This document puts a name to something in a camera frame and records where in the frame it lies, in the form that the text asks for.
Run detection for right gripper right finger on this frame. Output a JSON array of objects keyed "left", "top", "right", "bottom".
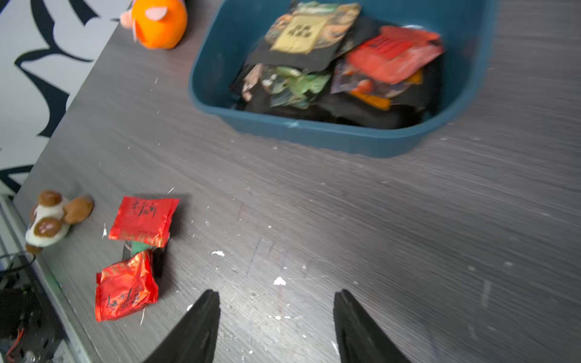
[{"left": 333, "top": 290, "right": 411, "bottom": 363}]

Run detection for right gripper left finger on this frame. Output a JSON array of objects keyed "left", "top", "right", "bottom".
[{"left": 145, "top": 290, "right": 221, "bottom": 363}]

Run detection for red label dahongpao tea bag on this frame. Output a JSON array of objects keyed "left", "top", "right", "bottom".
[{"left": 346, "top": 26, "right": 444, "bottom": 84}]

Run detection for yellow oolong tea bag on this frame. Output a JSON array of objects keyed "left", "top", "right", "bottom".
[{"left": 246, "top": 2, "right": 362, "bottom": 72}]

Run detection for green floral tea bag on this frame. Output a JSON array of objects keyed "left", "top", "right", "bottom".
[{"left": 122, "top": 240, "right": 166, "bottom": 279}]

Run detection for teal plastic storage box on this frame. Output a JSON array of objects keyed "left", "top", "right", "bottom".
[{"left": 189, "top": 1, "right": 499, "bottom": 158}]

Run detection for brown white plush toy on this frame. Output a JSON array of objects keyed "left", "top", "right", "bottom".
[{"left": 25, "top": 190, "right": 94, "bottom": 255}]

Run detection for pink plush doll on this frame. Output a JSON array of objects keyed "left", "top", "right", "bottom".
[{"left": 120, "top": 0, "right": 188, "bottom": 50}]

